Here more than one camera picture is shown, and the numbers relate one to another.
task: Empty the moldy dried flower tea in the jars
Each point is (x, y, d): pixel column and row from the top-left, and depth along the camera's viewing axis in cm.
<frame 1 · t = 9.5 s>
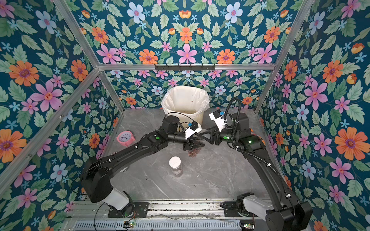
left hand: (204, 141, 69), fingers open
right hand: (206, 129, 68), fingers open
white plastic bin liner: (189, 100, 98), point 23 cm above the table
jar with white lid: (176, 164, 75), point 16 cm above the table
clear jar with dried flowers: (193, 153, 74), point 21 cm above the table

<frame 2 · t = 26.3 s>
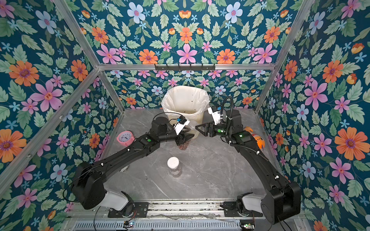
left hand: (192, 131, 75), fingers open
right hand: (203, 123, 73), fingers open
clear jar with dried flowers: (184, 146, 79), point 19 cm above the table
the other named things where they were.

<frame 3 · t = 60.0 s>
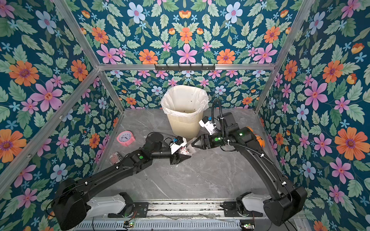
left hand: (189, 151, 71), fingers open
right hand: (199, 141, 68), fingers open
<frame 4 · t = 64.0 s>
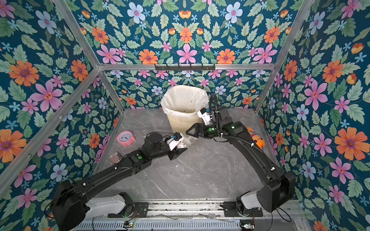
left hand: (185, 144, 74), fingers open
right hand: (194, 129, 71), fingers open
